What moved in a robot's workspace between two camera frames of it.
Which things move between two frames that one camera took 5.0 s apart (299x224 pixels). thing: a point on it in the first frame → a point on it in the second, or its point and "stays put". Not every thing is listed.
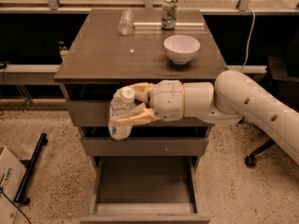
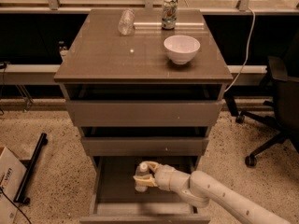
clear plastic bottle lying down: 125,24 stays put
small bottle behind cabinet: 64,50 stays put
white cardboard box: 11,174 stays put
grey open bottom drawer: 145,189 stays put
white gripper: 167,100 → 165,176
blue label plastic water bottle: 123,98 → 143,169
